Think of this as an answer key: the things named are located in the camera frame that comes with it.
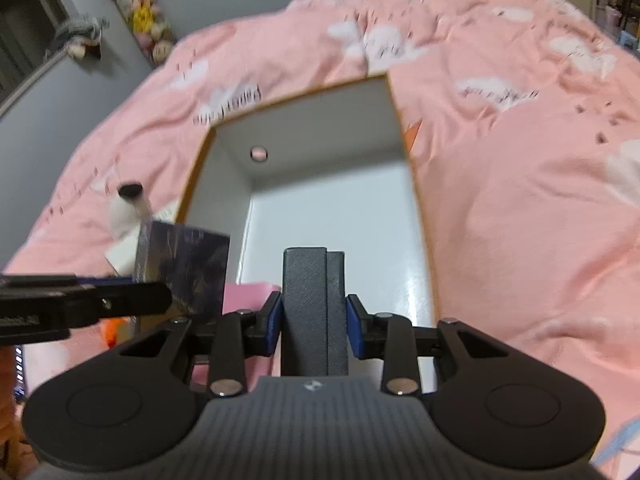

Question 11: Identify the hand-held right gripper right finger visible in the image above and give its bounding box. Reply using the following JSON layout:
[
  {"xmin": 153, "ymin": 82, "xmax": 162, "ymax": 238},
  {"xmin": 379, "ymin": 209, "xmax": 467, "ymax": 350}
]
[{"xmin": 346, "ymin": 294, "xmax": 507, "ymax": 397}]

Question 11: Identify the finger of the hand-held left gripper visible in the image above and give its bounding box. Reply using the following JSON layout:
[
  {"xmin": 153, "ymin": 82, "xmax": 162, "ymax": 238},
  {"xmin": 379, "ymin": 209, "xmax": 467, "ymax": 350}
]
[{"xmin": 75, "ymin": 274, "xmax": 174, "ymax": 322}]

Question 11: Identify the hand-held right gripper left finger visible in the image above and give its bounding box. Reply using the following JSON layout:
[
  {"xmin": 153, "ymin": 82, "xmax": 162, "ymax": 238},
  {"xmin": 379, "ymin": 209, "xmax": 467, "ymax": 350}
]
[{"xmin": 119, "ymin": 291, "xmax": 283, "ymax": 400}]

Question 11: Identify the orange crochet ball toy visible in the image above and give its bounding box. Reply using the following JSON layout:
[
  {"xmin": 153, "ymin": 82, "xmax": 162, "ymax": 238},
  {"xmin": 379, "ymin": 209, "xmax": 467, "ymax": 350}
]
[{"xmin": 99, "ymin": 317, "xmax": 134, "ymax": 350}]

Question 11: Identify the dark grey rectangular block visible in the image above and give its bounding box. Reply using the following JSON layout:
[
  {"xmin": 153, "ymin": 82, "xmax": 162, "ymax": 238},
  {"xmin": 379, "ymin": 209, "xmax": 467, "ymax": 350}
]
[{"xmin": 280, "ymin": 246, "xmax": 350, "ymax": 377}]

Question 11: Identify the dark shiny card box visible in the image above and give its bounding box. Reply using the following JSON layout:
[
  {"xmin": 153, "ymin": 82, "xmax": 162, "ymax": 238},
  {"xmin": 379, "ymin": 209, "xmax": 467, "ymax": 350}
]
[{"xmin": 134, "ymin": 220, "xmax": 232, "ymax": 322}]

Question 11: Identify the cardboard box with white inside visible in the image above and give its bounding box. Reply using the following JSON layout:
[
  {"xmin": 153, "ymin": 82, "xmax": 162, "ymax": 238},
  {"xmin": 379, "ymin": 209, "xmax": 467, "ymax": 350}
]
[{"xmin": 174, "ymin": 73, "xmax": 441, "ymax": 395}]

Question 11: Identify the pink flat packet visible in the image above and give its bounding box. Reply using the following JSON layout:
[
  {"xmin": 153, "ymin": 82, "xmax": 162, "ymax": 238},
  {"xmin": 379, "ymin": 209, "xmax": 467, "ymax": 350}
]
[{"xmin": 221, "ymin": 282, "xmax": 282, "ymax": 317}]

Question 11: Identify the white and black plush toy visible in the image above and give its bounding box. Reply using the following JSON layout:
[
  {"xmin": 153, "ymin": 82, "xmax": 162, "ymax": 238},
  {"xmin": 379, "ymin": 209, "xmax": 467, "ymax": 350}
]
[{"xmin": 104, "ymin": 182, "xmax": 152, "ymax": 277}]

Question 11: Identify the pink printed blanket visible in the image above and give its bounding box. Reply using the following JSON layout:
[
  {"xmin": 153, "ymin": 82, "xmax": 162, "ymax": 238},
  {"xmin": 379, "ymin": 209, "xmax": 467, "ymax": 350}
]
[{"xmin": 2, "ymin": 0, "xmax": 640, "ymax": 480}]

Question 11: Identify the grey hanging plush toy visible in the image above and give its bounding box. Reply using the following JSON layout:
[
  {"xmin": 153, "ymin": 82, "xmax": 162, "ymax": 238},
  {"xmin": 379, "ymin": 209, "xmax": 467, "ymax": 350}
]
[{"xmin": 47, "ymin": 16, "xmax": 110, "ymax": 62}]

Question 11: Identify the hanging row of plush toys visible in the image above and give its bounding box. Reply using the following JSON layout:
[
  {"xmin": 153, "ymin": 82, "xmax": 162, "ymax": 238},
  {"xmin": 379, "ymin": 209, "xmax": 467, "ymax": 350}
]
[{"xmin": 91, "ymin": 0, "xmax": 177, "ymax": 63}]

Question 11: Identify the cluttered shelf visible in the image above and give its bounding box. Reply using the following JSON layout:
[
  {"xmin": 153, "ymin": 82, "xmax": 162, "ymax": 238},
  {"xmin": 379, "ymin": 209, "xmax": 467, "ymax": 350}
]
[{"xmin": 592, "ymin": 0, "xmax": 640, "ymax": 53}]

